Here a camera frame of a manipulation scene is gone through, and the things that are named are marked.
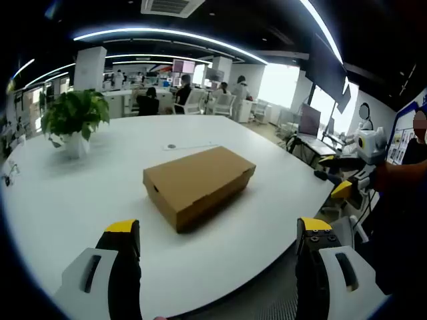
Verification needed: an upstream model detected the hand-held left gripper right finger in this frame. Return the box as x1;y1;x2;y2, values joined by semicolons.
295;217;395;320

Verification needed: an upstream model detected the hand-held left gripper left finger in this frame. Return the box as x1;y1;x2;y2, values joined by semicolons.
52;219;144;320

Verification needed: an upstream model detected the brown cardboard shoe box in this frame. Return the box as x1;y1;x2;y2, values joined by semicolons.
143;145;257;234

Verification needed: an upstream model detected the desk monitor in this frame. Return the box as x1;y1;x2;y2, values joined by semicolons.
299;103;322;137

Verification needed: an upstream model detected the person's dark blue clothing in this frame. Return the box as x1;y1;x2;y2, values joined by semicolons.
366;186;427;297

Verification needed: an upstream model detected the grey mesh office chair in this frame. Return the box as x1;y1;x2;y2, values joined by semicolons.
156;215;371;320

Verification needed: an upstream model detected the ceiling light strip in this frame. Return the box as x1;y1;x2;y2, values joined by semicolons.
73;27;270;64
299;0;344;65

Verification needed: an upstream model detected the white office chair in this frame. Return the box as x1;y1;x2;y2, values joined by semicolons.
173;89;205;115
213;94;233;117

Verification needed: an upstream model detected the green potted plant white pot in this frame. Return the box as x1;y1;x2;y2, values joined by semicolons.
39;89;111;159

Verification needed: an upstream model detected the ceiling air vent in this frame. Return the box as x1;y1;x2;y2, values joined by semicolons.
140;0;206;18

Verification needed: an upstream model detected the pink wall screen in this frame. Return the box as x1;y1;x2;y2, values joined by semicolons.
172;59;195;75

